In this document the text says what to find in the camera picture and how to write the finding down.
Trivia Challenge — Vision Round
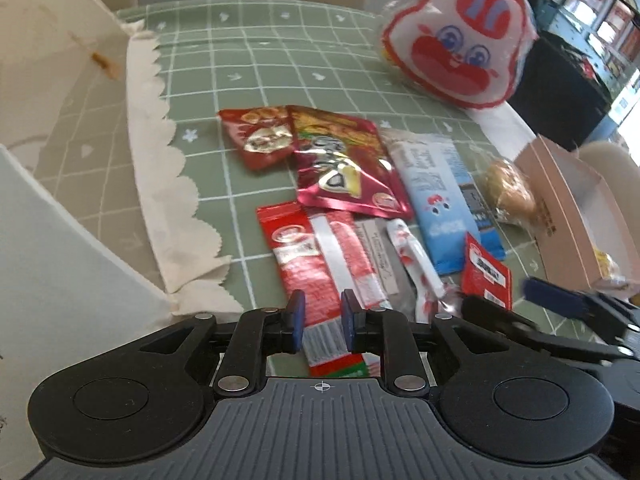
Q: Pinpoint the black bag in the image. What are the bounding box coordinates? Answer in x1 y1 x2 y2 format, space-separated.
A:
505 30 612 152

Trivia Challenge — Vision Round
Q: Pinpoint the small red snack packet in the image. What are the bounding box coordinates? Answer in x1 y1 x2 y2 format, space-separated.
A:
217 106 296 172

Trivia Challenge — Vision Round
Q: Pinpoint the cream paper bag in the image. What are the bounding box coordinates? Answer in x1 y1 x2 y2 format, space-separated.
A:
0 0 151 186

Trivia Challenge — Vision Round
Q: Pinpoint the pink cardboard box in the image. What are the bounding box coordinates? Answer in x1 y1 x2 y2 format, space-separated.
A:
512 135 640 292

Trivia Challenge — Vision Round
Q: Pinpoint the white paper bag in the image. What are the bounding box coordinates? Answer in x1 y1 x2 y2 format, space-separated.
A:
0 145 174 480

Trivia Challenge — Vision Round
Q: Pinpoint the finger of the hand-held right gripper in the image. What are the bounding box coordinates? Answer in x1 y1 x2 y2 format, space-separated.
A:
522 276 631 331
461 295 627 362

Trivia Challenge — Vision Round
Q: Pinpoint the yellow snack packet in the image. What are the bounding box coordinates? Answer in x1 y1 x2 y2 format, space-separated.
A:
592 247 632 284

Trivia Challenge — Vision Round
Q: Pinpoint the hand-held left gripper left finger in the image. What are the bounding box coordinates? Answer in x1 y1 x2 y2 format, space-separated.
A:
140 289 307 397

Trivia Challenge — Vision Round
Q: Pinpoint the rabbit face snack bag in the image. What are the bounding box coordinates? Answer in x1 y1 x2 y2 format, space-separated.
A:
379 0 540 110

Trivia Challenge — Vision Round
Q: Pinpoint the shiny red snack packet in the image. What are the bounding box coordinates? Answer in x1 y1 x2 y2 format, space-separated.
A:
286 105 414 221

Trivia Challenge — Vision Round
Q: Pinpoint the bread bun in clear wrap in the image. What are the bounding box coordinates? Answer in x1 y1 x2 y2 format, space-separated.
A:
475 157 539 229

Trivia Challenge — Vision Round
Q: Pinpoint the blue and white snack packet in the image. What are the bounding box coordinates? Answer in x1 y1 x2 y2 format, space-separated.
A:
382 130 506 276

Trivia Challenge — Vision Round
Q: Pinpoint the cream scalloped cloth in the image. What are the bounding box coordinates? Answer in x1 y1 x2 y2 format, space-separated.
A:
122 30 246 317

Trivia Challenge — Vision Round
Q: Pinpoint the thin pale stick packet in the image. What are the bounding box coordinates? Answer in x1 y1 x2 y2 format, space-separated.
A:
357 217 402 311

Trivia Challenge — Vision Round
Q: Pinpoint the black metal frame shelf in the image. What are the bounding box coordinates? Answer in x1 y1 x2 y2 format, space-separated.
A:
530 0 640 126

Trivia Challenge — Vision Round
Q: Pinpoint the white and red candy wrapper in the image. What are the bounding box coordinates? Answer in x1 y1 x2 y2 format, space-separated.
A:
385 217 464 324

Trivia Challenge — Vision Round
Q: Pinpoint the long red and white packet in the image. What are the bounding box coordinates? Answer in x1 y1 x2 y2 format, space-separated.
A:
256 201 368 378

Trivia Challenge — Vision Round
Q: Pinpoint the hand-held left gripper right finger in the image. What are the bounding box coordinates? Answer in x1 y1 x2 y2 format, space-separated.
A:
340 289 503 397

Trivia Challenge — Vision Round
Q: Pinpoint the red and white stick packet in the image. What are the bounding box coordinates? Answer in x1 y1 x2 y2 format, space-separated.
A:
306 210 389 311

